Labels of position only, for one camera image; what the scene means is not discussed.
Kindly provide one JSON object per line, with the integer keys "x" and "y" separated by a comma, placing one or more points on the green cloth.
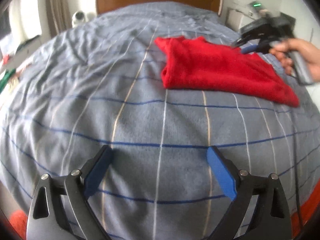
{"x": 6, "y": 80}

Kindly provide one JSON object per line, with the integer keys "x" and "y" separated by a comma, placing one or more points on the beige curtain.
{"x": 56, "y": 5}

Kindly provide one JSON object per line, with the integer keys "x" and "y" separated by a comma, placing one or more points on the white security camera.
{"x": 79, "y": 17}

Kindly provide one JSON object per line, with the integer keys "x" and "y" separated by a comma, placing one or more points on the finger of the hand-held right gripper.
{"x": 249, "y": 49}

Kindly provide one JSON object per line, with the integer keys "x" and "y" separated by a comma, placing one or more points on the grey plaid blanket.
{"x": 150, "y": 120}

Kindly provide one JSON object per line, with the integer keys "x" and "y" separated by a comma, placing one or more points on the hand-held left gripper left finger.
{"x": 98, "y": 172}

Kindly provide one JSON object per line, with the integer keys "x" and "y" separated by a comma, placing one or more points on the orange fabric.
{"x": 18, "y": 225}
{"x": 306, "y": 212}

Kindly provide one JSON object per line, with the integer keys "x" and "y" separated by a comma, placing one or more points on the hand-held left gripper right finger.
{"x": 222, "y": 172}

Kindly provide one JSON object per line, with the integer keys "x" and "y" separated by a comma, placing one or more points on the red knit sweater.
{"x": 212, "y": 67}

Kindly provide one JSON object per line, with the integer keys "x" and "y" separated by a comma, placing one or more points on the person's right hand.
{"x": 307, "y": 55}

